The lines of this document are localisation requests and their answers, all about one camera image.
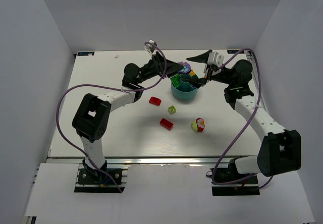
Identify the purple paw lego piece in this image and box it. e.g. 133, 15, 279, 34
178, 62, 191, 74

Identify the green lego plate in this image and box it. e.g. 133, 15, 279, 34
170, 74, 180, 83

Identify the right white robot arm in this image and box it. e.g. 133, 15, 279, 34
187, 50, 301, 177

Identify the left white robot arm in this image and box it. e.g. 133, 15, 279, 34
72, 52, 184, 171

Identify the teal round divided container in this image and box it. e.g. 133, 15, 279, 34
171, 74, 198, 101

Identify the right corner label sticker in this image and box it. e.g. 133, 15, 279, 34
227, 49, 244, 54

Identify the corner label sticker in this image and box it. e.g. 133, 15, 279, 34
77, 51, 94, 57
227, 49, 244, 54

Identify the red curved lego brick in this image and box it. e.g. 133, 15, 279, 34
149, 96, 162, 106

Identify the light green small lego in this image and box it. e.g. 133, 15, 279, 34
168, 105, 176, 115

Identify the red flower lego piece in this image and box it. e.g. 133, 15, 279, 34
196, 118, 205, 132

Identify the red rectangular lego brick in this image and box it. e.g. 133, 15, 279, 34
159, 118, 174, 131

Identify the left corner label sticker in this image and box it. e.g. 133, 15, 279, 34
77, 51, 94, 57

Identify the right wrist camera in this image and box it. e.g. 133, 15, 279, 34
207, 51, 224, 68

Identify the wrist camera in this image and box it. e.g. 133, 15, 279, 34
207, 51, 224, 68
144, 40, 157, 55

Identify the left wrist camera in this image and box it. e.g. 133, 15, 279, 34
144, 40, 157, 55

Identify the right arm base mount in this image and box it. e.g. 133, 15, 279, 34
211, 167, 260, 196

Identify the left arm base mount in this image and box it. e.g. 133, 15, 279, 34
74, 167, 128, 194

